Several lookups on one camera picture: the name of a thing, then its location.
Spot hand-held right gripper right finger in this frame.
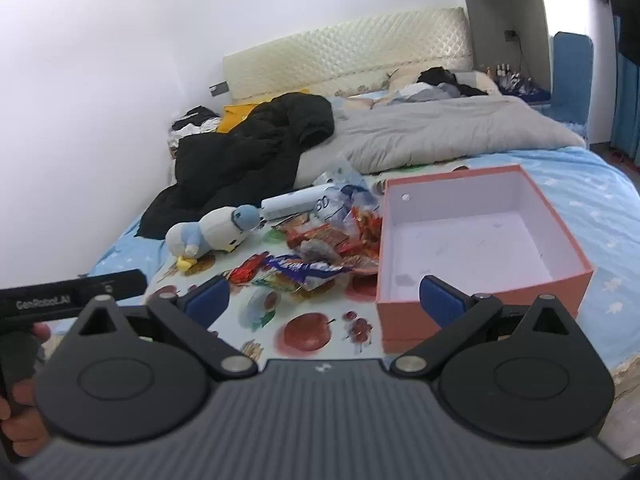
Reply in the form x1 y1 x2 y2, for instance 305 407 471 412
390 274 588 380

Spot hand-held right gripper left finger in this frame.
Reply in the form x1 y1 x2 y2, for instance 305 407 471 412
65 274 259 380

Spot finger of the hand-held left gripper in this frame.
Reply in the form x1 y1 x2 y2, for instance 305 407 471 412
75 269 147 297

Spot pink cardboard box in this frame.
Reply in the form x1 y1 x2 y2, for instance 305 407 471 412
375 164 596 357

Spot pile of snack packets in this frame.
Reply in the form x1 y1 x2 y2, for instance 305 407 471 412
227 205 384 306

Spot person's left hand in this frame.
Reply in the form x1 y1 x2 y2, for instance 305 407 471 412
0 323 53 461

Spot blue white plush penguin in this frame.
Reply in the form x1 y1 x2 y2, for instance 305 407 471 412
165 204 264 272

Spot fruit printed mat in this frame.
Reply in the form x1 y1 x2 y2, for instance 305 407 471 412
145 160 481 368

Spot white cylinder tube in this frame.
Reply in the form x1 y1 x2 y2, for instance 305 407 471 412
260 185 333 222

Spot clear plastic bag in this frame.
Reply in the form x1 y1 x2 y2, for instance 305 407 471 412
312 157 386 226

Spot black puffer jacket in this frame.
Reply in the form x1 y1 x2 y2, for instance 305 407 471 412
136 92 335 241

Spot grey duvet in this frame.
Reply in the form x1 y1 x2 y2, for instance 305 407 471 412
295 95 587 183

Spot black white clothes heap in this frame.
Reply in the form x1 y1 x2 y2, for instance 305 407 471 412
167 105 223 161

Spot yellow cloth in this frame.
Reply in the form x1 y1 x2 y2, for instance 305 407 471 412
216 102 266 133

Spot beige pillow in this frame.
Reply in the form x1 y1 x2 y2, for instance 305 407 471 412
455 70 501 96

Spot dark clothes on pillow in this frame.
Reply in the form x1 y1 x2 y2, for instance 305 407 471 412
400 66 488 103

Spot floral pillow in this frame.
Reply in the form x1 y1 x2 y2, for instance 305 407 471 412
372 69 423 106

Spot blue bedside table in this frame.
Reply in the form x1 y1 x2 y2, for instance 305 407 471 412
500 85 554 107

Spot small bottles group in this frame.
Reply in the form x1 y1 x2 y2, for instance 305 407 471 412
480 62 538 96

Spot blue chair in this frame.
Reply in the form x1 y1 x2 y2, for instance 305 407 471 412
550 31 595 126

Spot cream quilted headboard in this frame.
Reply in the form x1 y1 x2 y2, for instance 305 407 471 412
222 7 473 101

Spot blue curtain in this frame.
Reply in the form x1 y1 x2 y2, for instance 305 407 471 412
611 15 640 166

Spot dark hanging clothes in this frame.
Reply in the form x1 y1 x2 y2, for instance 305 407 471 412
577 0 640 66

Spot black cable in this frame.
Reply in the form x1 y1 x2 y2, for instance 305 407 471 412
512 35 534 86

